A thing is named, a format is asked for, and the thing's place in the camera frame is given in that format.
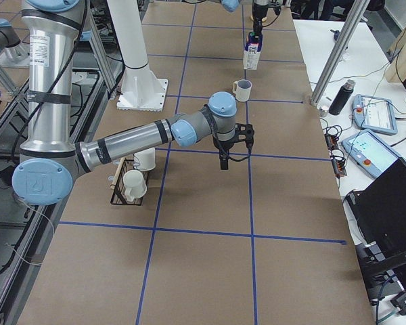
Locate small silver cylinder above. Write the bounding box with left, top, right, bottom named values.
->
left=319, top=106, right=329, bottom=118

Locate white mug rack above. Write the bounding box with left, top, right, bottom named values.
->
left=133, top=148, right=156, bottom=171
left=122, top=169, right=147, bottom=202

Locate aluminium frame post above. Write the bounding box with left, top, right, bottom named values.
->
left=310, top=0, right=370, bottom=106

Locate teach pendant near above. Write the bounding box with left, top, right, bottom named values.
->
left=342, top=129, right=401, bottom=179

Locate black monitor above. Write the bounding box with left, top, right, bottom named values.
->
left=346, top=158, right=406, bottom=291

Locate white mug upper rack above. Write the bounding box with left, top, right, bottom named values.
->
left=133, top=148, right=156, bottom=171

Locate white mug with handle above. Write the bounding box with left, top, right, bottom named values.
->
left=232, top=79, right=252, bottom=102

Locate black wire mug rack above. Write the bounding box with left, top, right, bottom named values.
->
left=110, top=158, right=150, bottom=206

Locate black water bottle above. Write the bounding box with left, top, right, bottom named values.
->
left=329, top=79, right=356, bottom=116

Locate white mug lower rack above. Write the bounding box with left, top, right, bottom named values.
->
left=122, top=169, right=147, bottom=202

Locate teach pendant far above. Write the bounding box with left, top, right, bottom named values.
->
left=353, top=94, right=398, bottom=135

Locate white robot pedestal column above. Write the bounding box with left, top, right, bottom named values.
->
left=108, top=0, right=168, bottom=112

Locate blue white milk carton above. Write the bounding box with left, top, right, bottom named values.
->
left=243, top=32, right=263, bottom=70

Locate teach pendant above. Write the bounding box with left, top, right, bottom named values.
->
left=342, top=129, right=401, bottom=179
left=353, top=94, right=398, bottom=135

